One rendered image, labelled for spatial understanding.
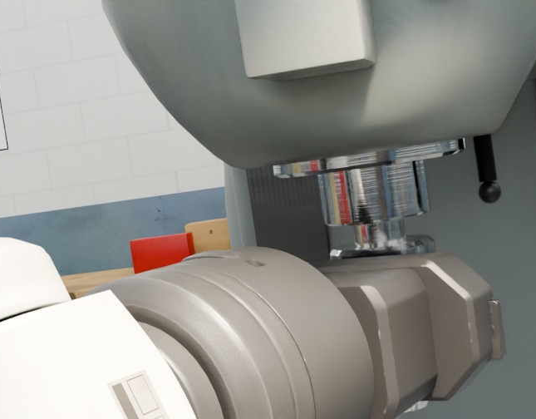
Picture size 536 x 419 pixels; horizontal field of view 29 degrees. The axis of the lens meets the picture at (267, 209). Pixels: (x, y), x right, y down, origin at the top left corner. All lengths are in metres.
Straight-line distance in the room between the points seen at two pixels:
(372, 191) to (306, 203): 0.40
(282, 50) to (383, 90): 0.05
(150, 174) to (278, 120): 4.56
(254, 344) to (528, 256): 0.55
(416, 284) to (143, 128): 4.57
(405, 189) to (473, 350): 0.08
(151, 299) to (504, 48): 0.16
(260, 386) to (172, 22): 0.16
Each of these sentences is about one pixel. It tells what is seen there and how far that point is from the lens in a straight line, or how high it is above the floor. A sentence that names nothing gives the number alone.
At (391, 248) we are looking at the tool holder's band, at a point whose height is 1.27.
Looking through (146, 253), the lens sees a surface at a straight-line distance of 4.36.
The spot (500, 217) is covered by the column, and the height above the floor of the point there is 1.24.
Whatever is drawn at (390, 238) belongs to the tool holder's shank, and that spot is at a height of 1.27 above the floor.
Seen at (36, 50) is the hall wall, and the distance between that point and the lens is 5.16.
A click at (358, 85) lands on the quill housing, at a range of 0.37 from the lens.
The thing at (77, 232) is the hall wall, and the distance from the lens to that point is 5.08.
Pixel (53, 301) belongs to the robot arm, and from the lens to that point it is 0.27.
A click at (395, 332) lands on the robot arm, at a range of 0.37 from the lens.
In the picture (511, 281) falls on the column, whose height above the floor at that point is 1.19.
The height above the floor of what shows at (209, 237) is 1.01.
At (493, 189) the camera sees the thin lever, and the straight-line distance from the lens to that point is 0.45.
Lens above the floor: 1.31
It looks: 3 degrees down
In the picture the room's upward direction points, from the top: 8 degrees counter-clockwise
